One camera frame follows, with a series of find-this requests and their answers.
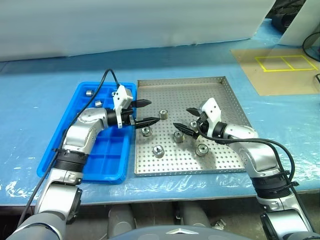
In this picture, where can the blue plastic table cover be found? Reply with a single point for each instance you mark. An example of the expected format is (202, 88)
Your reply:
(37, 82)

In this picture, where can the dark grey dome with emblem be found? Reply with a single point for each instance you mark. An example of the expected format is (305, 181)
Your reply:
(162, 232)

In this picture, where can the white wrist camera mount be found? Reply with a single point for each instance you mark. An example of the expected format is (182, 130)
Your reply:
(212, 108)
(119, 98)

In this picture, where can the metal nut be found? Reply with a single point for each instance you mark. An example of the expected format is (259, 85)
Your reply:
(89, 93)
(201, 149)
(163, 114)
(193, 123)
(178, 136)
(98, 103)
(157, 151)

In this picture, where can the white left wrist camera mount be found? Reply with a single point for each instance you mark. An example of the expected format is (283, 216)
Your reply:
(119, 98)

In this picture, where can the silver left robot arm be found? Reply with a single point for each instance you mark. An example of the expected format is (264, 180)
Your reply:
(82, 132)

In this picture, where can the grey rounded cylinder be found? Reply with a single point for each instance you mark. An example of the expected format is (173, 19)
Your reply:
(193, 215)
(121, 220)

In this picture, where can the large white foam board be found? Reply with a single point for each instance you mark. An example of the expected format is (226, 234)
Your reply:
(125, 25)

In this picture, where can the blue compartment tray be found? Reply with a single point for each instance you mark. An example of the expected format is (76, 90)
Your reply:
(110, 155)

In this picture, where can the perforated metal tray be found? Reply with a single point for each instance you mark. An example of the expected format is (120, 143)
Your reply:
(175, 95)

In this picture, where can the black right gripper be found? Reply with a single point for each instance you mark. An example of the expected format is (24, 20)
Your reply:
(203, 125)

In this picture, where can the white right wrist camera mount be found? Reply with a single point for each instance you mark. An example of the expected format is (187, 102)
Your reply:
(212, 108)

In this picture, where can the small white board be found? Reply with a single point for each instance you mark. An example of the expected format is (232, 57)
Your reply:
(300, 32)

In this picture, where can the black bag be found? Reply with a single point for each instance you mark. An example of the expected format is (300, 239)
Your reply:
(282, 17)

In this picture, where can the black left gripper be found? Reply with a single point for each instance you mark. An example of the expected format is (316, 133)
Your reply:
(128, 118)

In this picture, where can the brown cardboard sheet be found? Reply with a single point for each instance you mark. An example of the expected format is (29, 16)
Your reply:
(275, 82)

